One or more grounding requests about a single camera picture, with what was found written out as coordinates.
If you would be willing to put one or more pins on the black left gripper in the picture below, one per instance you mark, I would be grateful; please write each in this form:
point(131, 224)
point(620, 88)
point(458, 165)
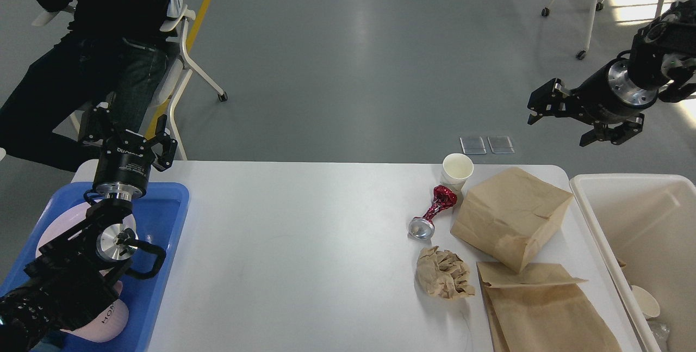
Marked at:
point(123, 169)

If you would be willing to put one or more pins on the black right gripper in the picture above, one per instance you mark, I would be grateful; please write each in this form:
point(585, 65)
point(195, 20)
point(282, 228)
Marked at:
point(609, 96)

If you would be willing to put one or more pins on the pink plastic plate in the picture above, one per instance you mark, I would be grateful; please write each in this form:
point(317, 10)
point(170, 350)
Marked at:
point(60, 227)

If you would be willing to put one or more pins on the brown paper bag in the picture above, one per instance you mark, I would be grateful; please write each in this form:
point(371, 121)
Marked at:
point(542, 308)
point(511, 216)

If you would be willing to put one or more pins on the white paper cup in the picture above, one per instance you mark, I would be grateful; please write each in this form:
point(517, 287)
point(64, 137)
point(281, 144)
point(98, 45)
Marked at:
point(456, 170)

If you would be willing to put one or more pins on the red foil wrapper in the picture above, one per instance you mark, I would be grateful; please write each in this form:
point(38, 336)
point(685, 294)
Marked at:
point(443, 198)

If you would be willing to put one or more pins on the pink mug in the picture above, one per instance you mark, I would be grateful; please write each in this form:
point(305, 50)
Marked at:
point(108, 325)

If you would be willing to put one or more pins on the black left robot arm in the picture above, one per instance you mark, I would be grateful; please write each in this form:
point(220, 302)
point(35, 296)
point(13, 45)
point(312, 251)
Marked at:
point(73, 280)

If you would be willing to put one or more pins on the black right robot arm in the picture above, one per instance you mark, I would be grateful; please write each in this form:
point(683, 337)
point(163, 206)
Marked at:
point(658, 67)

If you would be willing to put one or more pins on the blue plastic tray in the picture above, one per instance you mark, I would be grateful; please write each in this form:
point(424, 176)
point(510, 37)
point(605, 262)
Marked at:
point(159, 217)

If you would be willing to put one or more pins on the white chair leg left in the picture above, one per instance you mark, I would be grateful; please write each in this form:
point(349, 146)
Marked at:
point(179, 69)

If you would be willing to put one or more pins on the small grey metal plate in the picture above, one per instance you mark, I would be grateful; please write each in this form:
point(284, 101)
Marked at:
point(473, 145)

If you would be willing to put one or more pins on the person leg with shoe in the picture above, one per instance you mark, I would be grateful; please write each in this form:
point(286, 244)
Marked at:
point(114, 48)

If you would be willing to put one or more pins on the white plastic bin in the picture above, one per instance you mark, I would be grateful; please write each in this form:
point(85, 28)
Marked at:
point(644, 226)

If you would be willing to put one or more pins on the flat brown paper bag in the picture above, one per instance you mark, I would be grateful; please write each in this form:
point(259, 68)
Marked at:
point(542, 308)

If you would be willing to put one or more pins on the paper cup inside bin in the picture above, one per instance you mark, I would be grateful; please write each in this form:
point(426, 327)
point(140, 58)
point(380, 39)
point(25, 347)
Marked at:
point(647, 303)

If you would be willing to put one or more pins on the crumpled brown paper ball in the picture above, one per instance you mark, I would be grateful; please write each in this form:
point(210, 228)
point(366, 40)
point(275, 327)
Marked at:
point(443, 274)

